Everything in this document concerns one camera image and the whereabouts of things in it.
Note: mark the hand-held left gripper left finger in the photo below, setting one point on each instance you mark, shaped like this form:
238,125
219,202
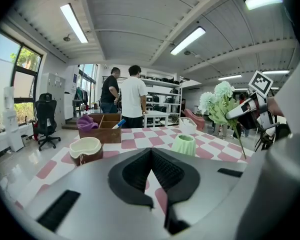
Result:
130,174

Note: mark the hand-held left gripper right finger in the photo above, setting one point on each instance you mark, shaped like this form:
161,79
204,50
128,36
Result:
175,176

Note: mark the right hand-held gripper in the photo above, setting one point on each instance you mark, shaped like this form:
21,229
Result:
261,84

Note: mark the pale green ribbed vase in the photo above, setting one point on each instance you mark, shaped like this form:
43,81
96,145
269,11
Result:
183,145

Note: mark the pale green artificial flowers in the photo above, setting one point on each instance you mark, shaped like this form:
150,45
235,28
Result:
222,89

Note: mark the person's right forearm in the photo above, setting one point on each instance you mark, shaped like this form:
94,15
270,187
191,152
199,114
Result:
275,107

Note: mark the red white checkered cloth table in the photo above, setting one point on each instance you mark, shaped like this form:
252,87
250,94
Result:
150,141

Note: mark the wooden divided organizer box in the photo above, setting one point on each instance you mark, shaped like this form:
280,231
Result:
102,136

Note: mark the long ceiling light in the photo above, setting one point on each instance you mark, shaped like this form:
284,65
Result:
188,41
230,77
263,1
73,22
275,72

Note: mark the small white desktop bin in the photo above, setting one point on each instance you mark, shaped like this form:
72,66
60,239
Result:
187,127

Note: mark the blue white marker pen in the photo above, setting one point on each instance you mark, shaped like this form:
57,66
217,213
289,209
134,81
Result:
120,123

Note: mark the brown white coconut bowl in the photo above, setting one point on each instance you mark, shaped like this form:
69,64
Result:
85,145

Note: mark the pink armchair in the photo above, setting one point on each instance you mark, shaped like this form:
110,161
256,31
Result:
195,117

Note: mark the plain white table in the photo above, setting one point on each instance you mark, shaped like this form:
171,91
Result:
155,113

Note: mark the purple cloth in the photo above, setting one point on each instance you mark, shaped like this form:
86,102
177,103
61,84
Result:
86,122

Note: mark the wooden steps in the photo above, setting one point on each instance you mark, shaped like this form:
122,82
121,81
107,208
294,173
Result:
70,125

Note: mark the rows of black cases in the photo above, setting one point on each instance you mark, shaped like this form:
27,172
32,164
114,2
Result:
155,99

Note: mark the clothes rack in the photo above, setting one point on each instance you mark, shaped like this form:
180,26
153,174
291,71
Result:
81,96

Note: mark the white cabinet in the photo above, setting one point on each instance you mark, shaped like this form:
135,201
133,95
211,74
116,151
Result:
68,106

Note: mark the white shelf rack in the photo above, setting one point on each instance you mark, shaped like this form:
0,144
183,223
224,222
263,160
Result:
162,83

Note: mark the red bag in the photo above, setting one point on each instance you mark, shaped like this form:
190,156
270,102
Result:
35,134

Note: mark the black office chair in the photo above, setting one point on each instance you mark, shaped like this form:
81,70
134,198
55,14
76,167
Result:
46,114

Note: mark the tall narrow window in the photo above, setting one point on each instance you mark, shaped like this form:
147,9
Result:
87,74

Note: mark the small grey waste basket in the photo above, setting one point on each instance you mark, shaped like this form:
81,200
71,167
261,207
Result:
25,141

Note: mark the grey locker cabinet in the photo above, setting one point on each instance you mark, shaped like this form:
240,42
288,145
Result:
52,89

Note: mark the white water dispenser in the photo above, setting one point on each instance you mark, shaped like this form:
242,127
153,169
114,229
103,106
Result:
12,129

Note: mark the large black framed window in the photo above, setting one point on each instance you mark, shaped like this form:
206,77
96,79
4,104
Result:
0,71

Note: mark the blue wall poster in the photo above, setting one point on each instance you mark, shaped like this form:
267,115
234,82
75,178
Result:
74,80

